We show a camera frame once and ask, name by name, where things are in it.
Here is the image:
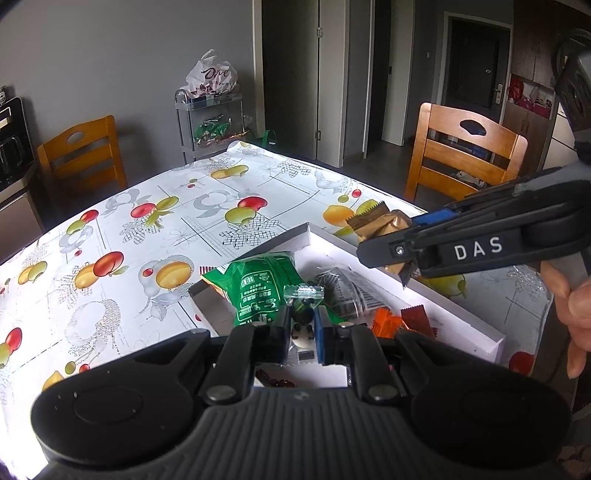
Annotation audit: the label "person's right hand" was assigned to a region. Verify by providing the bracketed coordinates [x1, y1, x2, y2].
[540, 261, 591, 379]

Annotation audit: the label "newsprint pattern clear packet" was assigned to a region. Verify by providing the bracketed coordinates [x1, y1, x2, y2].
[307, 265, 398, 324]

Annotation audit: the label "wooden wall cabinet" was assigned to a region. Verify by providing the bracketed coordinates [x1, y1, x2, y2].
[502, 0, 571, 171]

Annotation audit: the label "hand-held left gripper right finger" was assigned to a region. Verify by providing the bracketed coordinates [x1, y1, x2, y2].
[314, 307, 445, 405]

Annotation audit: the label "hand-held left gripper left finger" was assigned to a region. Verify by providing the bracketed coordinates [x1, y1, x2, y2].
[134, 307, 293, 405]

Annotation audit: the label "dark entrance door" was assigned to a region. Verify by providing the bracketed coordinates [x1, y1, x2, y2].
[444, 13, 514, 124]

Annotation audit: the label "long red snack packet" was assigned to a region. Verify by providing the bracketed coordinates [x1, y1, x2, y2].
[398, 305, 437, 337]

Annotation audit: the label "green wrapped candies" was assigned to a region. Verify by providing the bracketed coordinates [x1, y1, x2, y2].
[193, 117, 250, 147]

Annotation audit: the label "metal storage cart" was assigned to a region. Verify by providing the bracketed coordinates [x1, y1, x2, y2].
[174, 88, 245, 165]

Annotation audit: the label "white printed plastic bag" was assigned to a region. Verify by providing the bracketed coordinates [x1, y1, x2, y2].
[185, 49, 239, 100]

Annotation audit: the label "green snack packet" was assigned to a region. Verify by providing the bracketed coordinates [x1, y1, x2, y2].
[201, 251, 308, 329]

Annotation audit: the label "silver cabinet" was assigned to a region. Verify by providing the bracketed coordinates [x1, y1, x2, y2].
[0, 187, 45, 266]

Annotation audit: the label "white cardboard box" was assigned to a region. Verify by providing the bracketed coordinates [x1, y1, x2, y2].
[188, 222, 506, 388]

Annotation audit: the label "black coffee machine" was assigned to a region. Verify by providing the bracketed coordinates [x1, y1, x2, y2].
[0, 85, 37, 192]

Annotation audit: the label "fruit print tablecloth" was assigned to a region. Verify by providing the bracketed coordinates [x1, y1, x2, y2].
[0, 141, 555, 478]

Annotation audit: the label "orange clear snack packet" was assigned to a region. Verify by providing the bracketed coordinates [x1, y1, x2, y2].
[369, 308, 402, 340]

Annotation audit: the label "small red snack packet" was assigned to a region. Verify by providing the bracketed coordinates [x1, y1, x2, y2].
[256, 367, 296, 388]

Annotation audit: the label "wooden chair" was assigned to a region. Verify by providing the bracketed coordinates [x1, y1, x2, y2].
[37, 115, 129, 208]
[405, 102, 528, 206]

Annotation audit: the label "brown snack packet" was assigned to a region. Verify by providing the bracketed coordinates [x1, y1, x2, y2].
[346, 202, 419, 289]

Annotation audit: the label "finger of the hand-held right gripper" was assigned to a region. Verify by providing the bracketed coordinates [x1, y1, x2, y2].
[356, 178, 591, 280]
[412, 161, 591, 228]

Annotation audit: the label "panda candy clear wrapper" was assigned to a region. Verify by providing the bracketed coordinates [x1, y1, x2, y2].
[283, 284, 326, 365]

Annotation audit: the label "white interior door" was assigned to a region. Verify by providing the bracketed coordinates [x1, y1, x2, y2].
[317, 0, 377, 168]

